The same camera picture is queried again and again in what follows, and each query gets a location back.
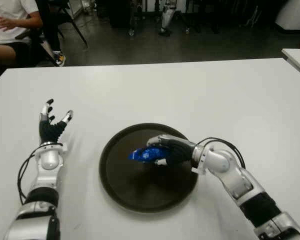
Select black wheeled stand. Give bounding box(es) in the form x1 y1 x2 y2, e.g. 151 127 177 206
176 7 198 35

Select round brown tray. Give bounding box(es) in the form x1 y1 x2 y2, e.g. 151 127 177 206
98 122 200 214

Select black equipment cart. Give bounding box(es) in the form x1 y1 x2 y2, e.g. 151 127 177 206
108 0 136 36

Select standing person dark trousers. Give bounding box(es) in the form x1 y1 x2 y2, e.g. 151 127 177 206
36 0 67 67

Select white side table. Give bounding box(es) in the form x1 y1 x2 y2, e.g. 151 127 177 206
281 48 300 82

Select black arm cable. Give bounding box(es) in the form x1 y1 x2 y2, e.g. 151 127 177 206
16 143 63 205
196 136 246 170

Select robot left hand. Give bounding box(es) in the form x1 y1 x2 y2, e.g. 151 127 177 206
38 98 74 146

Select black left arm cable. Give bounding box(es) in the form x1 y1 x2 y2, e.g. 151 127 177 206
16 143 63 205

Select white cabinet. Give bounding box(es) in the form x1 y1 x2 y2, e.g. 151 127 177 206
274 0 300 32

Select blue Oreo packet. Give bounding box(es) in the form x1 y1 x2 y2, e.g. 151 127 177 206
127 146 170 165

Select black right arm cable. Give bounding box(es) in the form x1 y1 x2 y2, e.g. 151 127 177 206
196 136 246 170

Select black chair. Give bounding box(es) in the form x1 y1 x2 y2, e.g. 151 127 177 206
14 0 88 67

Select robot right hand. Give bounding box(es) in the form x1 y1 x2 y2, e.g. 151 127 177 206
146 134 199 168

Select seated person white shirt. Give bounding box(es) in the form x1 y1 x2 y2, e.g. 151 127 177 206
0 0 45 78

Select folded silver frame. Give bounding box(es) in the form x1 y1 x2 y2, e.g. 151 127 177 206
244 4 262 28

